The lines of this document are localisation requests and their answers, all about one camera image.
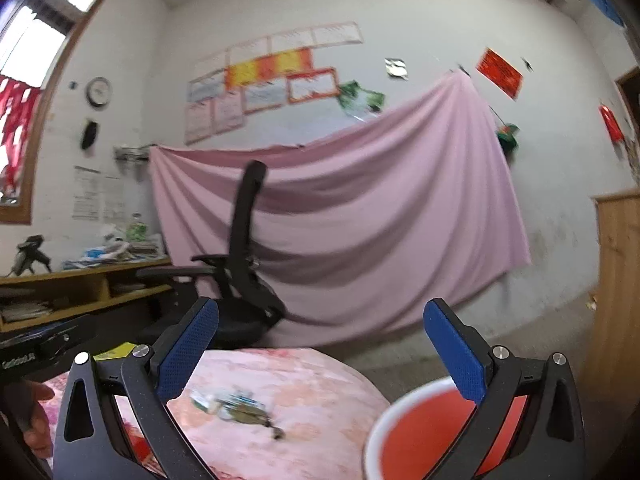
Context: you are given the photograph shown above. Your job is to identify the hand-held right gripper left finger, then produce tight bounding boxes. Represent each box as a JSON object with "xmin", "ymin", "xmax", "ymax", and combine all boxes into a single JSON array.
[{"xmin": 52, "ymin": 296, "xmax": 220, "ymax": 480}]

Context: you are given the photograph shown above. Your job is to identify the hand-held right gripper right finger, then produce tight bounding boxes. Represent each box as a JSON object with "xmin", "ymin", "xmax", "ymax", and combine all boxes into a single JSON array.
[{"xmin": 423, "ymin": 298, "xmax": 586, "ymax": 480}]

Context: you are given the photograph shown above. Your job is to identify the red bucket with white rim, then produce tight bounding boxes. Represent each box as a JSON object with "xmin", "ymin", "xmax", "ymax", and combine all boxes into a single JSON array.
[{"xmin": 362, "ymin": 375, "xmax": 531, "ymax": 480}]

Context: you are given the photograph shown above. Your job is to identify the person's left hand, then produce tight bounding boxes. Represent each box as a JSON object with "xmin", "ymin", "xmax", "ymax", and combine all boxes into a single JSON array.
[{"xmin": 20, "ymin": 380, "xmax": 55, "ymax": 461}]

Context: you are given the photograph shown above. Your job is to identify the stack of shelf papers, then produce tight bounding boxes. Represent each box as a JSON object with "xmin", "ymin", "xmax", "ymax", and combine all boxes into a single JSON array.
[{"xmin": 0, "ymin": 300, "xmax": 53, "ymax": 323}]

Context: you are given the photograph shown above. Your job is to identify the yellow book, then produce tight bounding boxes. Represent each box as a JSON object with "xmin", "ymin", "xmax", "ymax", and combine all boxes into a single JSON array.
[{"xmin": 92, "ymin": 342, "xmax": 138, "ymax": 361}]

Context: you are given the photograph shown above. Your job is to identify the wooden desk with shelves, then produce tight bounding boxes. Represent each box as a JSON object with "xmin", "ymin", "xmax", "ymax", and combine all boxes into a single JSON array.
[{"xmin": 0, "ymin": 257, "xmax": 173, "ymax": 333}]

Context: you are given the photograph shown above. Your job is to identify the black office chair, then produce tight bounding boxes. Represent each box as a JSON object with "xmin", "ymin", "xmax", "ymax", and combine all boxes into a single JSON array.
[{"xmin": 135, "ymin": 160, "xmax": 288, "ymax": 348}]

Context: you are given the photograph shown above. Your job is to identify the black glue gun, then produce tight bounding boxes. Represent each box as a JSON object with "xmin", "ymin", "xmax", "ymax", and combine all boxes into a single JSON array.
[{"xmin": 6, "ymin": 234, "xmax": 52, "ymax": 277}]

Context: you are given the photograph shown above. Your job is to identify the pile of papers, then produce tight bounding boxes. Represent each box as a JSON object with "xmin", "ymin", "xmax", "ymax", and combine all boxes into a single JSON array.
[{"xmin": 62, "ymin": 225, "xmax": 165, "ymax": 270}]

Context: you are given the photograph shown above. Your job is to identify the floral pink blanket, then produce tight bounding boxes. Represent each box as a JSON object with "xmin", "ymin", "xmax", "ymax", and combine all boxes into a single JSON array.
[{"xmin": 30, "ymin": 347, "xmax": 391, "ymax": 480}]

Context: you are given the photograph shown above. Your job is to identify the glass jar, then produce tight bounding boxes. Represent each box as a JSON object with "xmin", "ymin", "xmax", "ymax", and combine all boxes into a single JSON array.
[{"xmin": 126, "ymin": 214, "xmax": 148, "ymax": 242}]

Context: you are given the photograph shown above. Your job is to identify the pink hanging cloth sheet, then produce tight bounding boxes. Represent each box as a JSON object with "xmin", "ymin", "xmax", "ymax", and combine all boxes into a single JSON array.
[{"xmin": 149, "ymin": 71, "xmax": 532, "ymax": 348}]

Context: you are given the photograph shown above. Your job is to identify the wooden cabinet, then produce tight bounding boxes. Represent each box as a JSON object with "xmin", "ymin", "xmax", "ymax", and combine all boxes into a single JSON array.
[{"xmin": 580, "ymin": 189, "xmax": 640, "ymax": 401}]

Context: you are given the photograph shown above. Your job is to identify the green hat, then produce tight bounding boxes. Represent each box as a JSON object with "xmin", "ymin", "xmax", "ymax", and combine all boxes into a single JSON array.
[{"xmin": 496, "ymin": 122, "xmax": 521, "ymax": 153}]

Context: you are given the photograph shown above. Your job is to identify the red hanging flags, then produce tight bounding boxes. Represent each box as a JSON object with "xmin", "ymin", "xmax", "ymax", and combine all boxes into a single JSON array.
[{"xmin": 0, "ymin": 75, "xmax": 41, "ymax": 196}]

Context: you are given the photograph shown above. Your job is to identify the green photo print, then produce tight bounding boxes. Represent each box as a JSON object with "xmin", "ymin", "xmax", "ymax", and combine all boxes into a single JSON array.
[
  {"xmin": 339, "ymin": 80, "xmax": 363, "ymax": 111},
  {"xmin": 357, "ymin": 87, "xmax": 386, "ymax": 117}
]

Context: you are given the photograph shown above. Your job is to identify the red hanging ornament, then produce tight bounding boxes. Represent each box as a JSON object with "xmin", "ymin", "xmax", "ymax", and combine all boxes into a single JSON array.
[{"xmin": 600, "ymin": 105, "xmax": 623, "ymax": 142}]

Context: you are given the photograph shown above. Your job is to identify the white wall calendar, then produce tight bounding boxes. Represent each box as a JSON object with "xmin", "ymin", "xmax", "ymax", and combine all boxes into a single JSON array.
[{"xmin": 72, "ymin": 165, "xmax": 103, "ymax": 222}]

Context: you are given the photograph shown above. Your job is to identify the white wall paper sheet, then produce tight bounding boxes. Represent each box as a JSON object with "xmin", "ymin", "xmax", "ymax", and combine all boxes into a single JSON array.
[{"xmin": 102, "ymin": 174, "xmax": 126, "ymax": 222}]

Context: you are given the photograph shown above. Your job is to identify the metal wire wall rack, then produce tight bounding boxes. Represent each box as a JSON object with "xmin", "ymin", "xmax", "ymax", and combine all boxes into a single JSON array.
[{"xmin": 113, "ymin": 144, "xmax": 152, "ymax": 162}]

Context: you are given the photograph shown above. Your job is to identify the round wall clock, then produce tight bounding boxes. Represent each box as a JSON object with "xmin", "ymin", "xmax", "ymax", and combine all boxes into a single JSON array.
[{"xmin": 86, "ymin": 77, "xmax": 113, "ymax": 109}]

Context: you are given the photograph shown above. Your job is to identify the wooden window frame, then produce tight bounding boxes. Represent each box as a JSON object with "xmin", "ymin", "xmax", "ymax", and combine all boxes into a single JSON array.
[{"xmin": 0, "ymin": 0, "xmax": 126, "ymax": 226}]

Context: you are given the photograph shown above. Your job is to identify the red paper wall poster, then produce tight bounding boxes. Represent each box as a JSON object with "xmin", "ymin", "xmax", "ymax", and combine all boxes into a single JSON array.
[{"xmin": 475, "ymin": 48, "xmax": 524, "ymax": 100}]

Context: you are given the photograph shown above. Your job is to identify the group of wall certificates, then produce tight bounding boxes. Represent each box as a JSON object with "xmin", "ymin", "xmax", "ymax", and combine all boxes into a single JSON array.
[{"xmin": 184, "ymin": 21, "xmax": 365, "ymax": 147}]

